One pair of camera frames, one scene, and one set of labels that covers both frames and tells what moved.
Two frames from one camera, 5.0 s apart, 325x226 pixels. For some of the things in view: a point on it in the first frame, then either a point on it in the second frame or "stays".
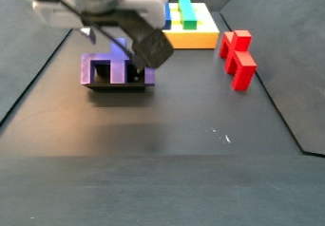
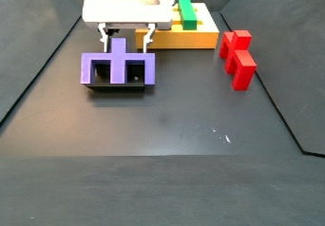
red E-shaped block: [239, 65] stays
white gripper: [61, 4] -> [113, 10]
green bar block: [187, 13] stays
